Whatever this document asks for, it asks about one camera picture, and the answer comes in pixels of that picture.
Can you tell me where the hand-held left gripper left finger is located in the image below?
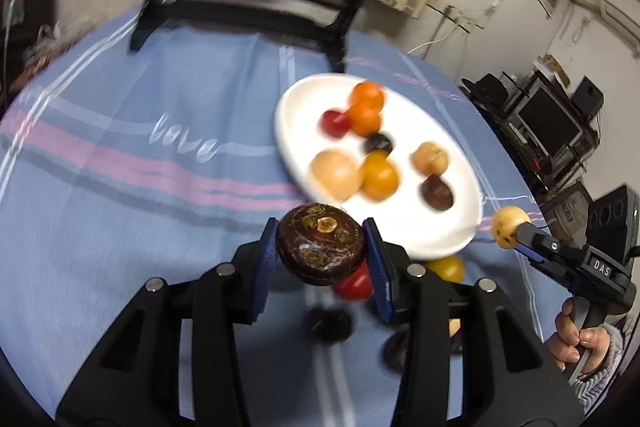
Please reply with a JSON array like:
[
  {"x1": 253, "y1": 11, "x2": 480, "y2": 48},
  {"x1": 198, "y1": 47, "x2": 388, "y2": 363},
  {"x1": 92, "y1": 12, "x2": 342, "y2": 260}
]
[{"x1": 55, "y1": 217, "x2": 281, "y2": 427}]

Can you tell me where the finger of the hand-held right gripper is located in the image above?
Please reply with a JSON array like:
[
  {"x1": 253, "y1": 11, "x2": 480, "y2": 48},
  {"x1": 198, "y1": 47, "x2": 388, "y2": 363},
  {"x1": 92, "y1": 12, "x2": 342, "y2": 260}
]
[
  {"x1": 515, "y1": 223, "x2": 588, "y2": 268},
  {"x1": 520, "y1": 248, "x2": 581, "y2": 293}
]

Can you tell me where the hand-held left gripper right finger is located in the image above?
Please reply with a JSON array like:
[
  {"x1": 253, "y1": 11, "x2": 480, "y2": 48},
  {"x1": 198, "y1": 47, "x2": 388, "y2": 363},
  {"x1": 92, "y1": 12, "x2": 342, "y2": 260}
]
[{"x1": 362, "y1": 217, "x2": 586, "y2": 427}]

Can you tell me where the red cherry tomato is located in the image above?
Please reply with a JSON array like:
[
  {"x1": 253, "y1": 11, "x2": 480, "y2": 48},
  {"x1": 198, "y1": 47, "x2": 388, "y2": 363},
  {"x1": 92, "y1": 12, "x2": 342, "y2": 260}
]
[
  {"x1": 320, "y1": 108, "x2": 351, "y2": 138},
  {"x1": 332, "y1": 264, "x2": 374, "y2": 302}
]

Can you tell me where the tan spotted round fruit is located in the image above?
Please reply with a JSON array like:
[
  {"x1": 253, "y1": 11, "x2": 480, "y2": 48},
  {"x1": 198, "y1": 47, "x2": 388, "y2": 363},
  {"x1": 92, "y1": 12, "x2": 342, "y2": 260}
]
[{"x1": 491, "y1": 205, "x2": 531, "y2": 250}]

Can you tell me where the yellow-green round fruit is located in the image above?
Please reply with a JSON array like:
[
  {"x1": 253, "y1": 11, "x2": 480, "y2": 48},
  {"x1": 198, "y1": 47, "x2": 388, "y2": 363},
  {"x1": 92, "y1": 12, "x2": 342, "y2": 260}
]
[{"x1": 425, "y1": 255, "x2": 466, "y2": 283}]

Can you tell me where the yellow-orange round fruit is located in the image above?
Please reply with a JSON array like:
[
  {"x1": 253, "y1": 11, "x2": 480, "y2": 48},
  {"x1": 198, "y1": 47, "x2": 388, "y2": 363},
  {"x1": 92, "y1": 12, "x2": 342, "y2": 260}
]
[{"x1": 359, "y1": 152, "x2": 401, "y2": 202}]

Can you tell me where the dark reddish-brown chestnut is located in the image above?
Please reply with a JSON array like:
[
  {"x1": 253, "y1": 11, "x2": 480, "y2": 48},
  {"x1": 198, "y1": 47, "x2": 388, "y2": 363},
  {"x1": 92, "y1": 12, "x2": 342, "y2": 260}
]
[{"x1": 420, "y1": 174, "x2": 455, "y2": 210}]

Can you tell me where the large tan oval fruit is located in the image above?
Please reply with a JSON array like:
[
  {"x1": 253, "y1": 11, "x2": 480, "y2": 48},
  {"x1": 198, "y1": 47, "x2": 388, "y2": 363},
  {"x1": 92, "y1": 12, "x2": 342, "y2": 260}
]
[{"x1": 309, "y1": 149, "x2": 364, "y2": 202}]

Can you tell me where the cream cracked round fruit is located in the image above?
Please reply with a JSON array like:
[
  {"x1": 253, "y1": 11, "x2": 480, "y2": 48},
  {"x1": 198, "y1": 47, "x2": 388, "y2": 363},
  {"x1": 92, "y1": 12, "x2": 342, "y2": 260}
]
[{"x1": 411, "y1": 142, "x2": 449, "y2": 176}]

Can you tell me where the orange tangerine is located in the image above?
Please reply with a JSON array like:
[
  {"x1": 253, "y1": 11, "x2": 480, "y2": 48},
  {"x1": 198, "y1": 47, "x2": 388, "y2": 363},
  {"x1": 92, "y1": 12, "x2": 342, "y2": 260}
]
[
  {"x1": 346, "y1": 104, "x2": 383, "y2": 138},
  {"x1": 348, "y1": 80, "x2": 387, "y2": 112}
]

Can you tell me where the white oval plate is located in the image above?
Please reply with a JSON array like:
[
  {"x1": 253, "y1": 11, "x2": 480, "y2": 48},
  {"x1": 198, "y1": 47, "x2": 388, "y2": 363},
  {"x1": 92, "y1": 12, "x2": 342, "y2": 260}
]
[{"x1": 274, "y1": 73, "x2": 483, "y2": 258}]

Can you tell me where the person's right forearm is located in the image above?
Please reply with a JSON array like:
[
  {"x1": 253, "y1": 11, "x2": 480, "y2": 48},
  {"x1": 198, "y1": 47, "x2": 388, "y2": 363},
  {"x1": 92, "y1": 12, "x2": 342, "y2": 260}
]
[{"x1": 570, "y1": 324, "x2": 626, "y2": 408}]

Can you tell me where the person's right hand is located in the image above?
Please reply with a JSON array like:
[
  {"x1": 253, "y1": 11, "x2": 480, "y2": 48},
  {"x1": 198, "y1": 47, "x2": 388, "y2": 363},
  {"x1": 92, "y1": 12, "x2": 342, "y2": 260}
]
[{"x1": 545, "y1": 297, "x2": 616, "y2": 373}]

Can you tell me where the black computer desk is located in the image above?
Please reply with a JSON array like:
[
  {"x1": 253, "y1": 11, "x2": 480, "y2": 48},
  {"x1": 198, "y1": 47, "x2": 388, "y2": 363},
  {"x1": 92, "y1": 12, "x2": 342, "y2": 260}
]
[{"x1": 462, "y1": 77, "x2": 601, "y2": 208}]

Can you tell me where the blue striped tablecloth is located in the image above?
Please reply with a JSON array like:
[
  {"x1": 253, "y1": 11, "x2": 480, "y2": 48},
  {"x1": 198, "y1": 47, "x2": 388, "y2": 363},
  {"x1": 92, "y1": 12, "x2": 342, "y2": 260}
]
[{"x1": 0, "y1": 4, "x2": 556, "y2": 427}]

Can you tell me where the computer monitor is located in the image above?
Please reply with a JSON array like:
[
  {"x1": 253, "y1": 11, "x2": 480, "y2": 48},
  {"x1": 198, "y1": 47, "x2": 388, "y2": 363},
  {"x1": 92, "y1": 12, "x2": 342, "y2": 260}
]
[{"x1": 517, "y1": 87, "x2": 583, "y2": 158}]

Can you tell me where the black speaker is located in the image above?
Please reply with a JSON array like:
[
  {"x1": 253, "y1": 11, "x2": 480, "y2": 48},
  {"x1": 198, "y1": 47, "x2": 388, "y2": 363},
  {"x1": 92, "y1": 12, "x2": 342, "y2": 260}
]
[{"x1": 570, "y1": 76, "x2": 604, "y2": 112}]

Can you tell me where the black hat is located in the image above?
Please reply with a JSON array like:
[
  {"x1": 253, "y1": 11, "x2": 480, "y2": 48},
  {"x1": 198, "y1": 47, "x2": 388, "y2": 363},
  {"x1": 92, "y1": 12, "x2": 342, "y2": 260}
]
[{"x1": 461, "y1": 73, "x2": 511, "y2": 108}]

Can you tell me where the cardboard box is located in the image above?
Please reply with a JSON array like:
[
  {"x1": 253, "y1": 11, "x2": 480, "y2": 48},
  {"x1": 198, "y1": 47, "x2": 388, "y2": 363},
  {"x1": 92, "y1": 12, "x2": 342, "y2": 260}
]
[{"x1": 534, "y1": 53, "x2": 571, "y2": 85}]

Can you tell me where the white air conditioner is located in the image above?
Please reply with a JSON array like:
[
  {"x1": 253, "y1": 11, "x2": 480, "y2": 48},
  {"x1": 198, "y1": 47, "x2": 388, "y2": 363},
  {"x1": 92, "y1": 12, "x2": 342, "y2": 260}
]
[{"x1": 597, "y1": 0, "x2": 640, "y2": 42}]

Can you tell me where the white wall socket strip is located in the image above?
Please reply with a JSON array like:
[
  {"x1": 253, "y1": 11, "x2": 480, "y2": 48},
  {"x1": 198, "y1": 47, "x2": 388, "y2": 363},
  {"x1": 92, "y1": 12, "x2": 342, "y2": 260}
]
[{"x1": 440, "y1": 4, "x2": 488, "y2": 32}]

